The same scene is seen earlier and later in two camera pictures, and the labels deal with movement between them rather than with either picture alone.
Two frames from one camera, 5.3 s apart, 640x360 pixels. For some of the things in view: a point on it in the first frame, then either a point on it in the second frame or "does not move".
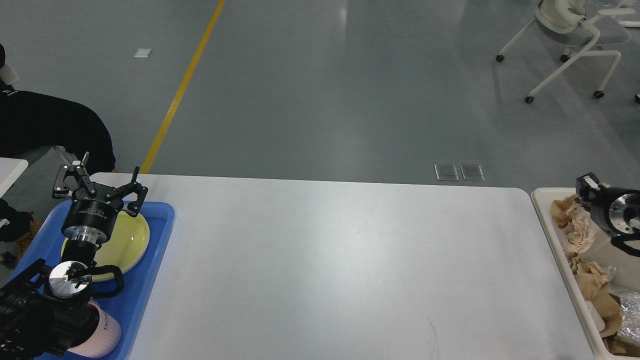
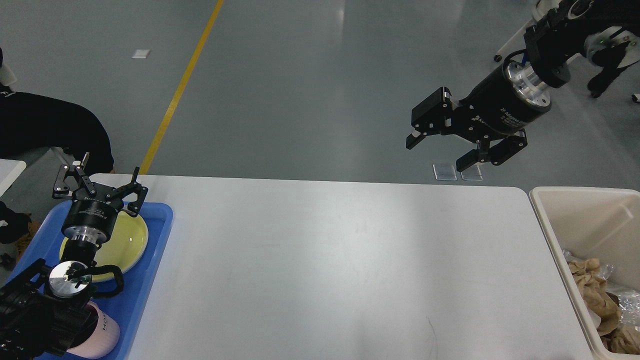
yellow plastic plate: (125, 247) does not move
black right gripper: (587, 185) to (503, 102)
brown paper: (573, 220) to (623, 340)
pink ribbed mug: (101, 336) does not move
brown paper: (592, 280) does not move
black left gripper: (92, 219) does not move
